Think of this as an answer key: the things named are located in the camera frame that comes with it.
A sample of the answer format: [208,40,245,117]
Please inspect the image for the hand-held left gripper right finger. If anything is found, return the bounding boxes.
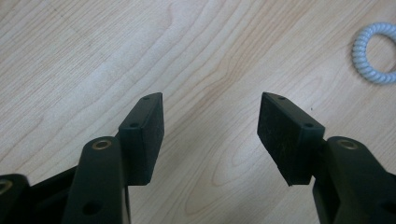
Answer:
[257,91,396,224]

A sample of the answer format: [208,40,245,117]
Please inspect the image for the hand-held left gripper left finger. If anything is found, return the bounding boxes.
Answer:
[61,91,165,224]

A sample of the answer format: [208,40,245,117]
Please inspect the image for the white spiral hair tie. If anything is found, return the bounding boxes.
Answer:
[351,21,396,85]

